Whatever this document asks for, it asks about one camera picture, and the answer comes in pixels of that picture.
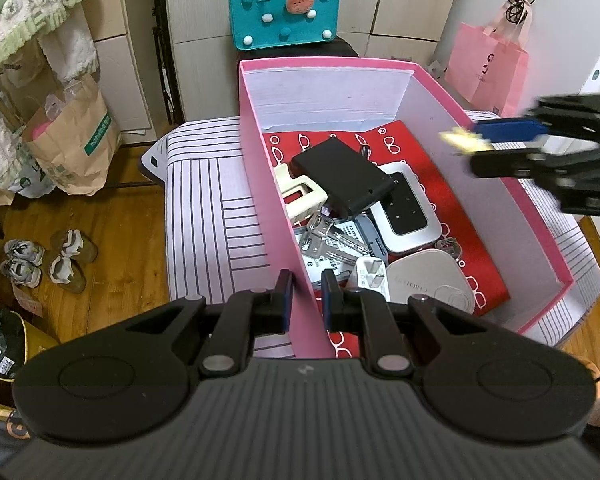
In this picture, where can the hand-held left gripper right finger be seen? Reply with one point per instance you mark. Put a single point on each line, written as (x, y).
(326, 305)

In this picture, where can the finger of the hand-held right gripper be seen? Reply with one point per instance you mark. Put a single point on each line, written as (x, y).
(510, 130)
(505, 162)

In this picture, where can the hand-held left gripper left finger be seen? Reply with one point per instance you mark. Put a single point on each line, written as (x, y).
(286, 305)

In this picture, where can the small yellow object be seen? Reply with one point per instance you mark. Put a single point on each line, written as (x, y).
(460, 139)

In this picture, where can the white charger plug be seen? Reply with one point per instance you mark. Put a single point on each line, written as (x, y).
(367, 272)

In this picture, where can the bunch of metal keys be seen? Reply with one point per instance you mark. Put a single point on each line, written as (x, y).
(325, 240)

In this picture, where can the grey labelled device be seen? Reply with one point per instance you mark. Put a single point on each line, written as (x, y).
(372, 235)

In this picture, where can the white pocket router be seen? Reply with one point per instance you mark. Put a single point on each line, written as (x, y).
(405, 215)

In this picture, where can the cream hair claw clip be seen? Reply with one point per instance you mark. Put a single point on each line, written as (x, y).
(282, 175)

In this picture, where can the black rectangular case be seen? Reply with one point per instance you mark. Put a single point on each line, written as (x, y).
(340, 175)

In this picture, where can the pink cardboard box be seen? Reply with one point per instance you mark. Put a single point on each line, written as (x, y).
(330, 90)

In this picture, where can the pink paper bag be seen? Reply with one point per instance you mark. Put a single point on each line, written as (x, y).
(485, 70)

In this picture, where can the red printed paper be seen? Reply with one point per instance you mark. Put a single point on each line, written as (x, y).
(420, 150)

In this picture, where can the striped table cover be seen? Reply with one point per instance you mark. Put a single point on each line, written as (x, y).
(205, 220)

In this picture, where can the white refrigerator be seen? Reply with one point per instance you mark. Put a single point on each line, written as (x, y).
(570, 20)

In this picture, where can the black suitcase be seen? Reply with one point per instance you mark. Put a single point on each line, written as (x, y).
(340, 50)

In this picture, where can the yellow bin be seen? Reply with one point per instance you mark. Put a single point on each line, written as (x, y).
(37, 347)

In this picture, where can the teal felt handbag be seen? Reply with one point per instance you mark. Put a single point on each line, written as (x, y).
(275, 10)

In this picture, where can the grey sneaker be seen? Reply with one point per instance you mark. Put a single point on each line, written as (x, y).
(20, 272)
(25, 252)

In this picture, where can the brown paper bag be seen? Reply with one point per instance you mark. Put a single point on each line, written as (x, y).
(70, 145)

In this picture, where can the white plastic bag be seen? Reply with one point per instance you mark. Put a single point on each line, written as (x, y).
(27, 182)

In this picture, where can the black plastic bag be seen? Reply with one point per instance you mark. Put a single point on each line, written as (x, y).
(0, 342)

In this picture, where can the light wooden cabinet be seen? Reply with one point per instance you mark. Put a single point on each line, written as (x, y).
(120, 60)

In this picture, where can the black clothes rack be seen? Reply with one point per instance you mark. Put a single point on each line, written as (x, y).
(161, 35)

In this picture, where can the beige wardrobe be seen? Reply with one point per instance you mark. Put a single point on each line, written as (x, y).
(200, 10)

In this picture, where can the yellow black printed bag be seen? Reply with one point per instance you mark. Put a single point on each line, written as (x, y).
(0, 430)

